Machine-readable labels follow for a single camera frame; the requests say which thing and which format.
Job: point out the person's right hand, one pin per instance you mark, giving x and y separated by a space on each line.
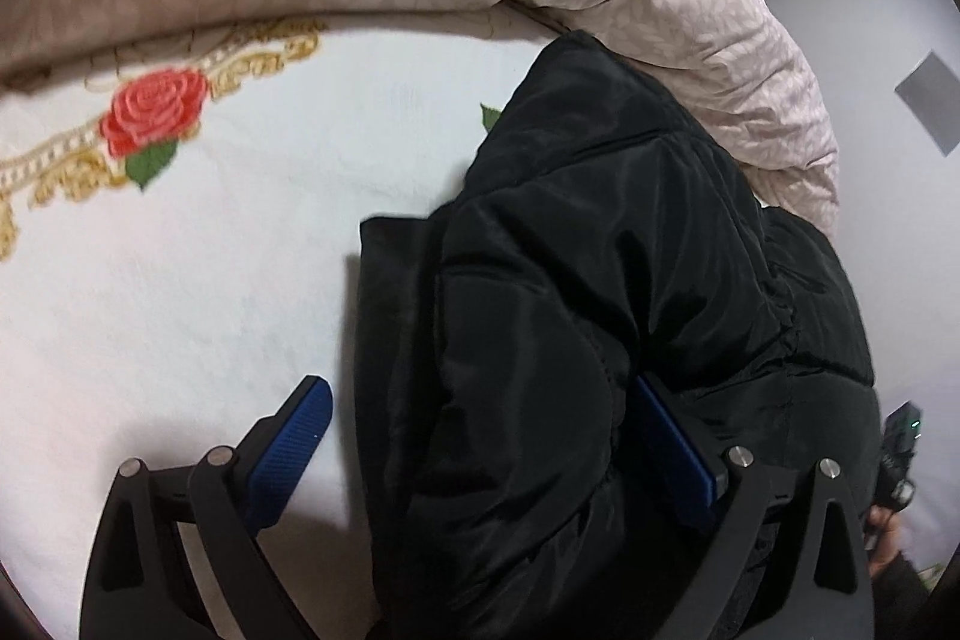
885 539

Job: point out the white rose-print bed sheet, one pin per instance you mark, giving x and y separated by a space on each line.
225 280

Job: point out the person's right forearm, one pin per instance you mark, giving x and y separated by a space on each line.
904 599

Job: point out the black padded jacket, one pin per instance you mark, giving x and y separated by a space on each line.
600 325

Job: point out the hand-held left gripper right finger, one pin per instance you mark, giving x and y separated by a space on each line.
679 452

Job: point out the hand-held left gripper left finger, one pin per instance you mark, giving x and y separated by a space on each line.
289 452

